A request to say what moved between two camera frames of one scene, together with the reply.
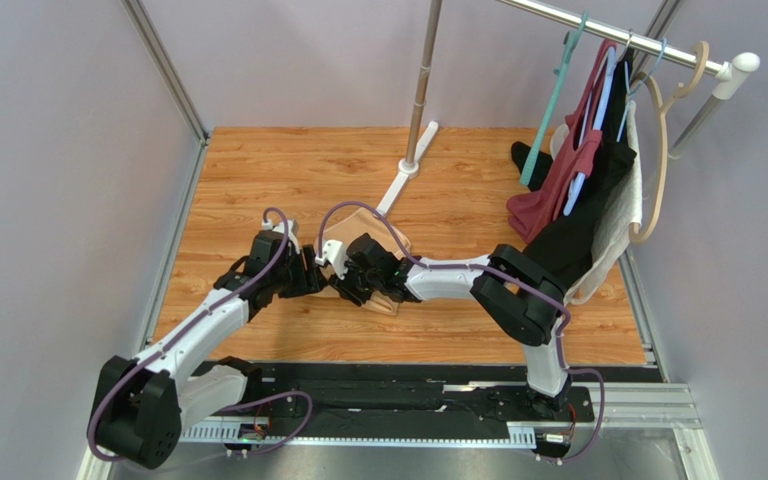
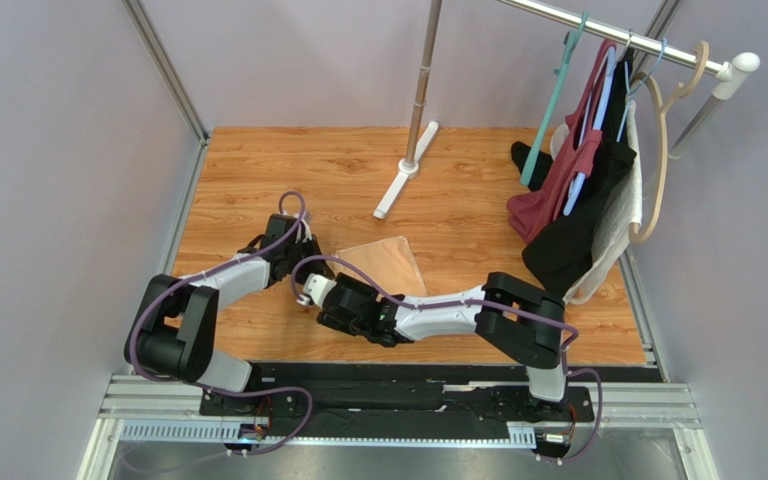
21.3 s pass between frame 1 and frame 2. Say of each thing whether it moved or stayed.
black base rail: stayed
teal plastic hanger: stayed
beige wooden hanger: stayed
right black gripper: moved
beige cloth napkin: moved
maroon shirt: stayed
